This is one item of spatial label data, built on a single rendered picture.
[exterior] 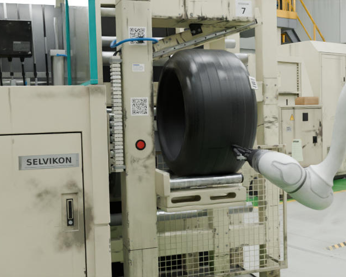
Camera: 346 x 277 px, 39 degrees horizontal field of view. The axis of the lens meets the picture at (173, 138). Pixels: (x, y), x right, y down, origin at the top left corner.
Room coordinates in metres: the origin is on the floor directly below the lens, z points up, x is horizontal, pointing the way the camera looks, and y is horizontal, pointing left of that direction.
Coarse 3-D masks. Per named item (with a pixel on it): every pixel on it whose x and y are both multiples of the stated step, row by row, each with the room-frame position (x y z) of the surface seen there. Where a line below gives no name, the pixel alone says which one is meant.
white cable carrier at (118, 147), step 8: (112, 64) 2.02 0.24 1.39; (112, 80) 2.03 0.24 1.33; (120, 80) 2.03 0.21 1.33; (112, 88) 2.03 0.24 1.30; (120, 88) 2.03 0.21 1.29; (112, 96) 2.04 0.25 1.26; (120, 96) 2.03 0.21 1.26; (112, 104) 2.04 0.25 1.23; (120, 104) 2.03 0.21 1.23; (112, 112) 2.05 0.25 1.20; (120, 112) 2.03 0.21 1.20; (112, 120) 2.05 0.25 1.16; (120, 120) 2.03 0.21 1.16; (112, 128) 2.06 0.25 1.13; (120, 128) 2.03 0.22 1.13; (120, 136) 2.03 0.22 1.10; (120, 144) 2.03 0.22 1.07; (120, 152) 2.03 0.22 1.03; (120, 160) 2.07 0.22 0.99
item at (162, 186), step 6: (156, 174) 2.05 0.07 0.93; (162, 174) 1.97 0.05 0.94; (168, 174) 1.96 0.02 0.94; (156, 180) 2.05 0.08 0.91; (162, 180) 1.97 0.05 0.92; (168, 180) 1.96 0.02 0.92; (156, 186) 2.06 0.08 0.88; (162, 186) 1.97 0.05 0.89; (168, 186) 1.96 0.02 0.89; (156, 192) 2.06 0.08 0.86; (162, 192) 1.97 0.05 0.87; (168, 192) 1.96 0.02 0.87
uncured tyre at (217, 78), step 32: (192, 64) 2.00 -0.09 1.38; (224, 64) 2.03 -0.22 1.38; (160, 96) 2.35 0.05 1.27; (192, 96) 1.94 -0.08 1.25; (224, 96) 1.95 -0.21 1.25; (160, 128) 2.36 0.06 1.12; (192, 128) 1.94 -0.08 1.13; (224, 128) 1.94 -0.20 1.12; (256, 128) 2.04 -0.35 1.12; (192, 160) 2.00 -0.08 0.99; (224, 160) 2.02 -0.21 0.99
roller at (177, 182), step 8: (184, 176) 2.04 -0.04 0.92; (192, 176) 2.05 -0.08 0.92; (200, 176) 2.05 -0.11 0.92; (208, 176) 2.06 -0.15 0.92; (216, 176) 2.07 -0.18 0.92; (224, 176) 2.08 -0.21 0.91; (232, 176) 2.09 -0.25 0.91; (240, 176) 2.10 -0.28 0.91; (176, 184) 2.01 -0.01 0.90; (184, 184) 2.02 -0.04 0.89; (192, 184) 2.03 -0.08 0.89; (200, 184) 2.05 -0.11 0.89; (208, 184) 2.06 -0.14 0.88; (216, 184) 2.07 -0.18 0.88
